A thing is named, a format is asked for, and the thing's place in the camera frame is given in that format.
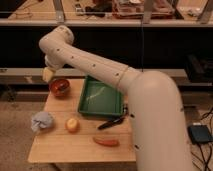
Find black box on floor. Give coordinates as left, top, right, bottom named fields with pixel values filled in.
left=187, top=125, right=213, bottom=144

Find red bowl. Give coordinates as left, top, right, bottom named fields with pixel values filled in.
left=49, top=79, right=70, bottom=97

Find yellow apple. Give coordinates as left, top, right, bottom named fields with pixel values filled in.
left=65, top=118, right=79, bottom=133

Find green plastic tray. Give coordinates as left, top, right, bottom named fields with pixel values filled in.
left=78, top=76, right=123, bottom=118

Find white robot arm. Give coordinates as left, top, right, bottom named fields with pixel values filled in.
left=39, top=25, right=193, bottom=171

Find crumpled grey cloth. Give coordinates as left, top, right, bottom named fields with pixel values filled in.
left=31, top=111, right=54, bottom=133

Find black hanging cable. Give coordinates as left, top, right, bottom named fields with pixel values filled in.
left=141, top=22, right=146, bottom=73

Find wooden table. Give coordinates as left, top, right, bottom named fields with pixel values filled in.
left=28, top=79, right=136, bottom=163

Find black marker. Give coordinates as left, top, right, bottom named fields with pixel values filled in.
left=98, top=117, right=124, bottom=130

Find floor cables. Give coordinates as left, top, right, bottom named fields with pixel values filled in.
left=191, top=109, right=213, bottom=171

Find orange carrot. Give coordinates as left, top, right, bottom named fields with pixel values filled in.
left=93, top=137, right=119, bottom=147

